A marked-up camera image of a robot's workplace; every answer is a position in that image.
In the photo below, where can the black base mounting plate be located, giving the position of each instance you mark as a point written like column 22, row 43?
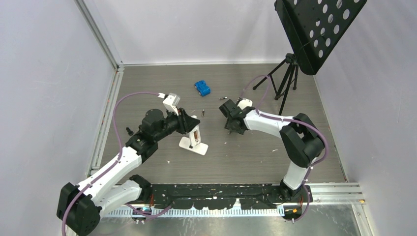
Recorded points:
column 221, row 196

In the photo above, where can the white remote with black window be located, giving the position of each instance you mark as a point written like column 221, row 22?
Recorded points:
column 199, row 148

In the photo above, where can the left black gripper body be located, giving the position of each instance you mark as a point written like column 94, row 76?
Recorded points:
column 173, row 121

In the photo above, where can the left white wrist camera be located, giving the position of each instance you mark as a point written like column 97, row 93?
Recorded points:
column 170, row 102

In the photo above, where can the black perforated music stand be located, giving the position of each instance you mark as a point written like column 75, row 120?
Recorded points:
column 313, row 28

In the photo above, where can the aluminium corner frame rail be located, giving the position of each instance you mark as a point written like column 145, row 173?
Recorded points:
column 91, row 16

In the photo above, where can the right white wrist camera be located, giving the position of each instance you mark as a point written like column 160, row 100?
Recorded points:
column 244, row 102

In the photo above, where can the blue toy car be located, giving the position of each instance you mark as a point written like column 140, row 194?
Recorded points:
column 202, row 88

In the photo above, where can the white remote control back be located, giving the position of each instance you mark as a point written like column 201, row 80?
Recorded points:
column 195, row 137

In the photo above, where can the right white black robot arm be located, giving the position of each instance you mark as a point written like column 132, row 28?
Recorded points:
column 303, row 142

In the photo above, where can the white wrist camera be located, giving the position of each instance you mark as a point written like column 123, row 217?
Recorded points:
column 244, row 102
column 170, row 102

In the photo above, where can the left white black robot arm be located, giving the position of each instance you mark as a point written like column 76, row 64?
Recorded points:
column 81, row 206

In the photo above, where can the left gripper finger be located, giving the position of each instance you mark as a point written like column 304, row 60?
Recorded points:
column 185, row 128
column 186, row 119

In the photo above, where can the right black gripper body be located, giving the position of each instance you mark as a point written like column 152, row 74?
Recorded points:
column 229, row 126

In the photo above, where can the black chess piece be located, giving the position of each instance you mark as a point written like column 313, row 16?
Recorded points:
column 129, row 131

